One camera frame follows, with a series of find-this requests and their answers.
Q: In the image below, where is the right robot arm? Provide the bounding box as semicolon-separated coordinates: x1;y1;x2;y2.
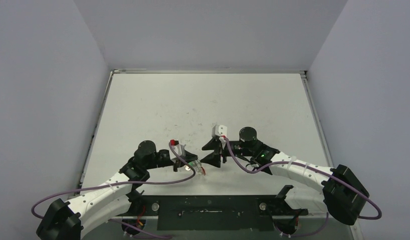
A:
201;125;369;226

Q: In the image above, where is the metal keyring with red handle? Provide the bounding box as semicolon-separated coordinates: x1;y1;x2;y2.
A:
185;160;206;176

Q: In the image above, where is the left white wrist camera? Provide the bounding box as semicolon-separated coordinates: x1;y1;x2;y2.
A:
169;139;186;163

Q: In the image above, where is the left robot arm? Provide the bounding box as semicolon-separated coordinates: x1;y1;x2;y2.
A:
36;140;198;240

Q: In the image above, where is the aluminium front rail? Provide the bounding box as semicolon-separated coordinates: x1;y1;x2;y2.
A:
61;194;360;220

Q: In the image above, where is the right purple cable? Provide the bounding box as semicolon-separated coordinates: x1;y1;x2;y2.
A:
223;137;382;239

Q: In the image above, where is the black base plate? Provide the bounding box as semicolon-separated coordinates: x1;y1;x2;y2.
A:
109;195;308;232

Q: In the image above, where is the purple cable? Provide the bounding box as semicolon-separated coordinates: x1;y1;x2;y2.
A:
31;141;197;240
223;137;382;239

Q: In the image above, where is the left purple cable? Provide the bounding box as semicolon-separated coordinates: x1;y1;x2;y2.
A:
31;141;197;240

